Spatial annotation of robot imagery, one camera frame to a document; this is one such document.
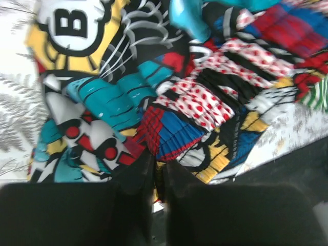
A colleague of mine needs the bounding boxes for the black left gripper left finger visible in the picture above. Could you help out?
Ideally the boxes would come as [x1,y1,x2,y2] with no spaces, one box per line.
[1,152,155,245]

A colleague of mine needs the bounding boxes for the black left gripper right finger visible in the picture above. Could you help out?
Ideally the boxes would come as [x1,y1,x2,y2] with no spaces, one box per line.
[163,163,314,245]

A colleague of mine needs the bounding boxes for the colourful comic print shorts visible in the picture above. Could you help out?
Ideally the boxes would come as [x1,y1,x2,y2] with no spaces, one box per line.
[25,0,328,203]

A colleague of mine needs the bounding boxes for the green white striped shorts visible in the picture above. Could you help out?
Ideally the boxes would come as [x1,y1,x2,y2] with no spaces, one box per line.
[301,76,327,113]

